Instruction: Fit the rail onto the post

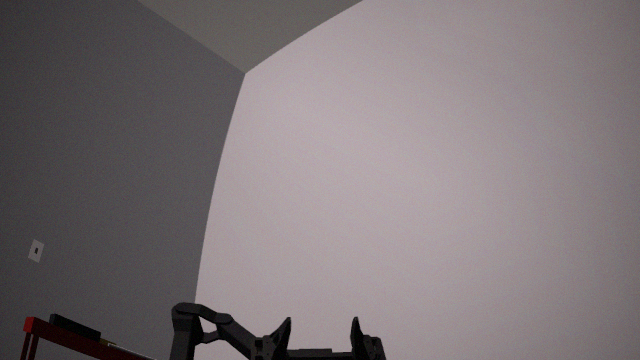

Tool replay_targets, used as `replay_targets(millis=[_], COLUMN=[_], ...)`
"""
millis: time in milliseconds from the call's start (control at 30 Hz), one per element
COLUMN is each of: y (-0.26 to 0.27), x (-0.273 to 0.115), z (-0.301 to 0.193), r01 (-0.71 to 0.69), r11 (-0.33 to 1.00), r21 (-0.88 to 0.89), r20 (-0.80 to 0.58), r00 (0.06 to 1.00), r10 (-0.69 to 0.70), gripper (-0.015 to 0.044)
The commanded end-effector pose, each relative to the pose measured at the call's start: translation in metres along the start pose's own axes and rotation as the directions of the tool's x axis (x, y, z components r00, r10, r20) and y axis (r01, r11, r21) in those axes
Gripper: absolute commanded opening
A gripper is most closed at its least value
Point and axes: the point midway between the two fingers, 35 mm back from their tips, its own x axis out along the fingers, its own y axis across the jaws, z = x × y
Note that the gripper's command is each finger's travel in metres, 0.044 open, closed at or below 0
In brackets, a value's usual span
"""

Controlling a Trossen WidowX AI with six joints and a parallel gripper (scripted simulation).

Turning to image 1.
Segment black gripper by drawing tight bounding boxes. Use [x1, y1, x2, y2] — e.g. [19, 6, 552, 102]
[250, 317, 386, 360]

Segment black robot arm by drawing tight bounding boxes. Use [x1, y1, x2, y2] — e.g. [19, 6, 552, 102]
[169, 302, 256, 360]

